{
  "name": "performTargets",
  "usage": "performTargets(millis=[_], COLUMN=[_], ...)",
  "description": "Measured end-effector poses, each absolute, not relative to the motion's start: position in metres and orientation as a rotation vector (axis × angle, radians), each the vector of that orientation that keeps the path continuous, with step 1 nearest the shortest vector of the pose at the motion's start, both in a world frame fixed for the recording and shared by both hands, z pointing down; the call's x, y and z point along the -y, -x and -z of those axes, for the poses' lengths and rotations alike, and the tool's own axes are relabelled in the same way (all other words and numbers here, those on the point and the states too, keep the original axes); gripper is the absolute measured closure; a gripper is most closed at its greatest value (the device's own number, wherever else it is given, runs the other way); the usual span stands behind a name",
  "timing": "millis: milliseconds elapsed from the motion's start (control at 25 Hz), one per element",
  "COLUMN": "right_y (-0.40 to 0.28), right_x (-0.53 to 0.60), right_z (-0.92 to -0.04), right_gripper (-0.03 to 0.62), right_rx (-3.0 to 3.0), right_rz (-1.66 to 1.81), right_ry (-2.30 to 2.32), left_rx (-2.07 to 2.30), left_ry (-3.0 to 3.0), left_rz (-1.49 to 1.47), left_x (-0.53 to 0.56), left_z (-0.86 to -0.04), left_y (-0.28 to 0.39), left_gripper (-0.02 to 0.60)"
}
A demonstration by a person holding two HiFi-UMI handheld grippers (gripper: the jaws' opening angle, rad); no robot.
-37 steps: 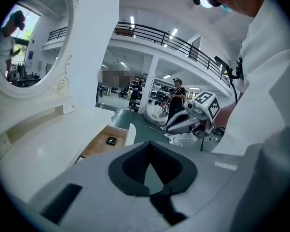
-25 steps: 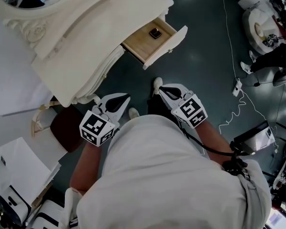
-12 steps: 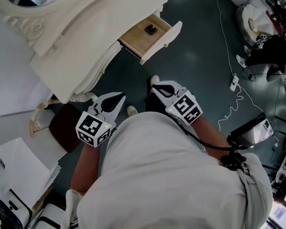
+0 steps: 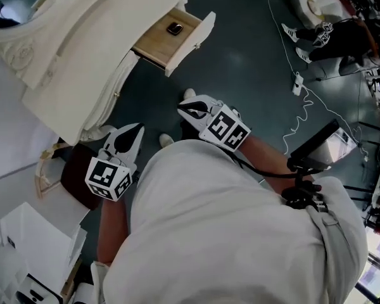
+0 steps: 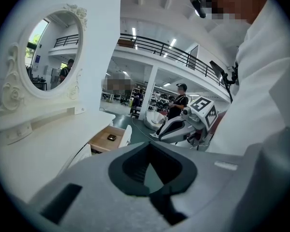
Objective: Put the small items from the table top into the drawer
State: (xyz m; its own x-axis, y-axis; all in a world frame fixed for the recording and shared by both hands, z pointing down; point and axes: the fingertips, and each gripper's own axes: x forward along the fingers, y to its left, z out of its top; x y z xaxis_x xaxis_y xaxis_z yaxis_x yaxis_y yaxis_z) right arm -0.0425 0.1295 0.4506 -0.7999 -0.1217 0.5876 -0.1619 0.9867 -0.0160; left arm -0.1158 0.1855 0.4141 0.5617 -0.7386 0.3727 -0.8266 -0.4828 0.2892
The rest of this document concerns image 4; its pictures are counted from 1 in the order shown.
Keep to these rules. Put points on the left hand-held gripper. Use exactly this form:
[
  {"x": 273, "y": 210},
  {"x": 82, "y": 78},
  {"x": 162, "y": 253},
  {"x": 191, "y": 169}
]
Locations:
[{"x": 106, "y": 177}]

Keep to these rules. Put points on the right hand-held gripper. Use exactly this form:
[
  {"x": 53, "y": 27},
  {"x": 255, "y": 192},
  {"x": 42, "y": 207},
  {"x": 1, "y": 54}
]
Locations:
[{"x": 225, "y": 128}]

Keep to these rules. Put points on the wooden drawer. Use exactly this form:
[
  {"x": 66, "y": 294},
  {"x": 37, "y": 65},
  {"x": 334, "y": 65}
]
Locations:
[{"x": 168, "y": 40}]

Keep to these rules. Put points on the small black box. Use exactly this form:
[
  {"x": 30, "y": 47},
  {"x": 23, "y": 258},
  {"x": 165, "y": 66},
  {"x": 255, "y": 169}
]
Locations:
[{"x": 175, "y": 28}]

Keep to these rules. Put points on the person's right forearm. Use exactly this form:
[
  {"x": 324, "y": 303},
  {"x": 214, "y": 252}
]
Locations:
[{"x": 272, "y": 160}]

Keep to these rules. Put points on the person's left forearm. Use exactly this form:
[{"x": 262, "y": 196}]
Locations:
[{"x": 112, "y": 230}]

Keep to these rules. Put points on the cream ornate dressing table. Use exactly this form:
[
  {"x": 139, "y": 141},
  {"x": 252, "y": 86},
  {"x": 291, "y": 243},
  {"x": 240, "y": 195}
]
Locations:
[{"x": 82, "y": 59}]

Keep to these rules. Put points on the person's right white shoe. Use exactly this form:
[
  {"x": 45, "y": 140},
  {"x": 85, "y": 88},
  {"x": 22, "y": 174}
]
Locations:
[{"x": 190, "y": 93}]

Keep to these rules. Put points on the person's white shoe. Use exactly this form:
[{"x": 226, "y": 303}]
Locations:
[
  {"x": 166, "y": 139},
  {"x": 190, "y": 93}
]

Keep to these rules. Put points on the person's black trousers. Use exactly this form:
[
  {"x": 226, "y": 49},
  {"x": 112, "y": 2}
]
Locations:
[{"x": 190, "y": 131}]

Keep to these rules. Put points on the person's left white shoe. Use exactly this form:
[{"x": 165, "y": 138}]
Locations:
[{"x": 166, "y": 139}]

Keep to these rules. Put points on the wooden chair brown seat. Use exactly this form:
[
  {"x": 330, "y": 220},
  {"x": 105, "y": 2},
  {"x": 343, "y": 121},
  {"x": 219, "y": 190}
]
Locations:
[{"x": 79, "y": 176}]

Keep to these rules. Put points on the white power strip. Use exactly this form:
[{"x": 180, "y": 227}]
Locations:
[{"x": 297, "y": 83}]

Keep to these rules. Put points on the person's white shirt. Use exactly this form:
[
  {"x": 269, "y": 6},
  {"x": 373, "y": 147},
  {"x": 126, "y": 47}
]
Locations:
[{"x": 225, "y": 233}]

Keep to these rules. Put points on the small mounted screen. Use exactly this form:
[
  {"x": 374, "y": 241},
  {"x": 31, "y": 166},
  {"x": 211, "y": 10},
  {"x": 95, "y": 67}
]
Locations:
[{"x": 329, "y": 144}]

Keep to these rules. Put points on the white rounded device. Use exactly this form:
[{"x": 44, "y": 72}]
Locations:
[{"x": 36, "y": 291}]

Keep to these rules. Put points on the computer monitor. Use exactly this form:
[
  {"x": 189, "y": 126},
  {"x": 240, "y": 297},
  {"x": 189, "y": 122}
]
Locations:
[{"x": 378, "y": 268}]

